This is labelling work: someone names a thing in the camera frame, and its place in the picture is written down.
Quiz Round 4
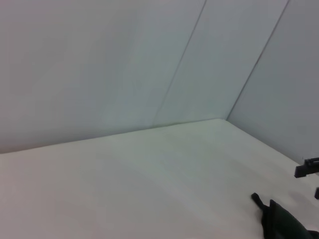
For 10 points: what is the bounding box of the dark blue rag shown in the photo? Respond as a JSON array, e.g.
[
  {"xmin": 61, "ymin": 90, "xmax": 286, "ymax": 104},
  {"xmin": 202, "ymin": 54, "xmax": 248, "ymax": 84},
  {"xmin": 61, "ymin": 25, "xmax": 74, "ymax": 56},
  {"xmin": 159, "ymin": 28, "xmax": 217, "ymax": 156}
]
[{"xmin": 251, "ymin": 192, "xmax": 319, "ymax": 239}]

